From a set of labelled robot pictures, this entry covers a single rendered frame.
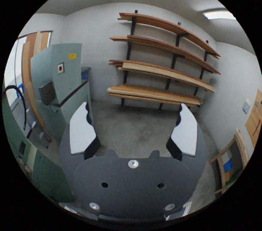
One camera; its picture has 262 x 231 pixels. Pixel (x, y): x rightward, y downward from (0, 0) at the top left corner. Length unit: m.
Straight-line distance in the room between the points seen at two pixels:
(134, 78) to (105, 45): 1.00
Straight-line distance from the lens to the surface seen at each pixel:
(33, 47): 2.28
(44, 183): 0.96
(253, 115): 2.42
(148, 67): 1.46
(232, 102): 2.55
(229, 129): 2.56
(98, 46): 2.03
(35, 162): 0.82
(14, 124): 0.78
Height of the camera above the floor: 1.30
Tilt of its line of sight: 31 degrees down
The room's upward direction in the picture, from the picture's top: 10 degrees clockwise
